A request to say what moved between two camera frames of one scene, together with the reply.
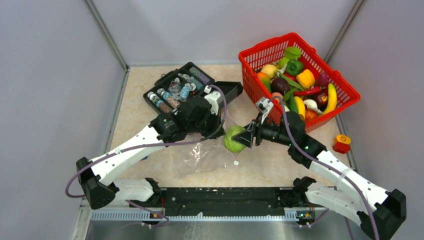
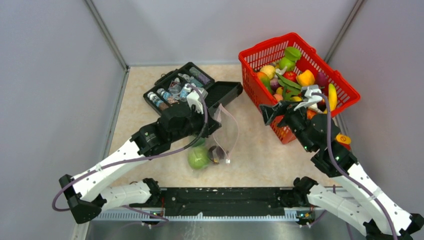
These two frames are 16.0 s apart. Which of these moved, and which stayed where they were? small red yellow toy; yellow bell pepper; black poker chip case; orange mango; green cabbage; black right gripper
Moved: black right gripper; green cabbage
Stayed: orange mango; yellow bell pepper; black poker chip case; small red yellow toy
